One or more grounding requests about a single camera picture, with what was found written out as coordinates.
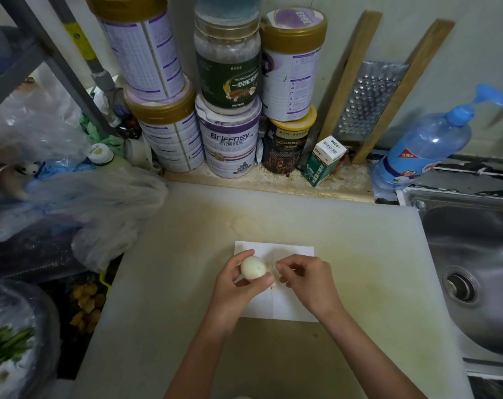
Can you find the person's right hand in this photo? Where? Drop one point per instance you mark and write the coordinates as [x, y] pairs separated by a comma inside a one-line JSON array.
[[314, 286]]

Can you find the steel sink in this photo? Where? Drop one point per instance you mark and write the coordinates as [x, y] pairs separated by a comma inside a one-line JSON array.
[[484, 249]]

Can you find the grey metal pipe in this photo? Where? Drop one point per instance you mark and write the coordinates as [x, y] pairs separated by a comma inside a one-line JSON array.
[[100, 70]]

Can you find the dark glossy bag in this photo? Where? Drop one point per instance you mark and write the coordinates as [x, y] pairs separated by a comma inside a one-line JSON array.
[[27, 257]]

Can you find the white purple tin gold lid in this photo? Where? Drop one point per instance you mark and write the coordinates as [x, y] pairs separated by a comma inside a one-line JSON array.
[[292, 78], [141, 53], [174, 139]]

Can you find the blue plastic bottle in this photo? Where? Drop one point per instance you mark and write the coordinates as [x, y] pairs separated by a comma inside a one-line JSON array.
[[422, 147]]

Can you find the blue lid container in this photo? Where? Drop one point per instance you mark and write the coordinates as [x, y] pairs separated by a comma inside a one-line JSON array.
[[228, 6]]

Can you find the metal grater wooden frame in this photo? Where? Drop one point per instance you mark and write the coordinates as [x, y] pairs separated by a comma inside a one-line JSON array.
[[368, 99]]

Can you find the dark tin yellow lid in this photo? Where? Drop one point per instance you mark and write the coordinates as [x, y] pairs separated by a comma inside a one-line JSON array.
[[284, 149]]

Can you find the white foil pouch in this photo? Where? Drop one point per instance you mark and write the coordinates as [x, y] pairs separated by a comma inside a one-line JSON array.
[[259, 151]]

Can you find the white tape roll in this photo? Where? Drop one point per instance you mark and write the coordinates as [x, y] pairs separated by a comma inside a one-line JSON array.
[[138, 153]]

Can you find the small white cap bottle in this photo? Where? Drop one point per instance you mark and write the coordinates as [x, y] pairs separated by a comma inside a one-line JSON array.
[[100, 154]]

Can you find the white plastic cutting board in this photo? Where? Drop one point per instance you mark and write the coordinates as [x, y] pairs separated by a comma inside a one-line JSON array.
[[380, 265]]

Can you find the beige egg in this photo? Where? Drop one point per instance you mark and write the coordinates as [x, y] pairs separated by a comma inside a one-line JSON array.
[[253, 267]]

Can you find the clear plastic bag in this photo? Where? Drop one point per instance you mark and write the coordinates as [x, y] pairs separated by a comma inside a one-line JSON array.
[[37, 128]]

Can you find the person's left hand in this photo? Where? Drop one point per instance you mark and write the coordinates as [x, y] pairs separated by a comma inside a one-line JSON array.
[[230, 305]]

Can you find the person's left forearm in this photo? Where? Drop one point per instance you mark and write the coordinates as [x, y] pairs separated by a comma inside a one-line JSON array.
[[197, 365]]

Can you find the white paper sheet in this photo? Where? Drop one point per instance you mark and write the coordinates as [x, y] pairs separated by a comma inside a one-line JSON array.
[[284, 309]]

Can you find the green white small carton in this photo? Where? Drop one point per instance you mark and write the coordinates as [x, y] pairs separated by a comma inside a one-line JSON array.
[[320, 166]]

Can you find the pile of yellow dried fruits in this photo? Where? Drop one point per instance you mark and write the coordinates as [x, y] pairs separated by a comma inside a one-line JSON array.
[[87, 305]]

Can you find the green plastic bag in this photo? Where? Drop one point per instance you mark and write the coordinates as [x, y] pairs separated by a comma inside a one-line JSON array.
[[95, 134]]

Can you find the white tin purple band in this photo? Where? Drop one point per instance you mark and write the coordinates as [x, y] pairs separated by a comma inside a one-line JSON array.
[[228, 145]]

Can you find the yellow green basket rim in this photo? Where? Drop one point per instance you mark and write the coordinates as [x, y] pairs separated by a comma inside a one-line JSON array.
[[105, 281]]

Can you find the green label jar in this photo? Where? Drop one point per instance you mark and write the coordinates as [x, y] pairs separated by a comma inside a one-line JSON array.
[[228, 74]]

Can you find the small panda toy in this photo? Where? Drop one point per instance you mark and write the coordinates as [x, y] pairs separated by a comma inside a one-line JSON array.
[[26, 169]]

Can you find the grey metal shelf rack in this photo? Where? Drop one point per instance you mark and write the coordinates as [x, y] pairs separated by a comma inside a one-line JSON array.
[[62, 66]]

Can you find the clear bag with greens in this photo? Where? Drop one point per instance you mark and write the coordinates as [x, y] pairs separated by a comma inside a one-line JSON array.
[[23, 361]]

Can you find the person's right forearm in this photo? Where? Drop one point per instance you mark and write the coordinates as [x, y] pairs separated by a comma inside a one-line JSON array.
[[368, 361]]

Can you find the crumpled translucent plastic bag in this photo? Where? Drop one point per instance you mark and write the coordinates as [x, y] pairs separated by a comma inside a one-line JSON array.
[[106, 197]]

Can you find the blue plastic bag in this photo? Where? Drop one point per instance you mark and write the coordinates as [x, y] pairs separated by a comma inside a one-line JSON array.
[[62, 170]]

